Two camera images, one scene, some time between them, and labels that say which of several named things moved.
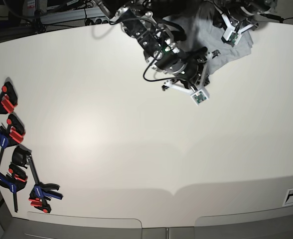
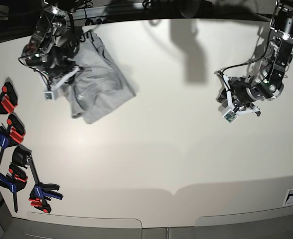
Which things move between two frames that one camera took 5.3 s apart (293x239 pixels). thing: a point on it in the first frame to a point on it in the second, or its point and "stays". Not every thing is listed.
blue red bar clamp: (42, 193) stays
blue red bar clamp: (4, 103) stays
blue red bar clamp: (15, 179) stays
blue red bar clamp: (5, 136) stays
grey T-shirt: (203, 29) to (101, 87)
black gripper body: (187, 65) to (61, 61)
